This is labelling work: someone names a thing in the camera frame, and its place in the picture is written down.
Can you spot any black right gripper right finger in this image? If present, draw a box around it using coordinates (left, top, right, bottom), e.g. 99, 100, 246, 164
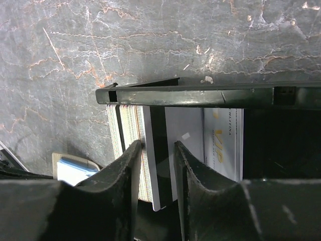
174, 141, 320, 240

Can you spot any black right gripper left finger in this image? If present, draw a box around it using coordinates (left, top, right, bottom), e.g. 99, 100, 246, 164
1, 140, 141, 240

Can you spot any white VIP card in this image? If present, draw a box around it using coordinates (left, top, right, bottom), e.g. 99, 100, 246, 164
203, 108, 244, 182

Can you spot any beige leather card holder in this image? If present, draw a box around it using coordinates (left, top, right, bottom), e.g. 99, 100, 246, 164
52, 152, 101, 186

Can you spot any white card stack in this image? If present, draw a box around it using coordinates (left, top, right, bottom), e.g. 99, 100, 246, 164
106, 104, 153, 203

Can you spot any white magnetic stripe card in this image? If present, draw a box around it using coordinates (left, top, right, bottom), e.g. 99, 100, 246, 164
142, 106, 204, 211

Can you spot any black card tray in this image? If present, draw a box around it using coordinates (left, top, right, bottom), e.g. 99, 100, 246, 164
95, 78, 320, 240

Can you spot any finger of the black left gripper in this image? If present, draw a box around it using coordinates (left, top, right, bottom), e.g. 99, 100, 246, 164
1, 161, 54, 180

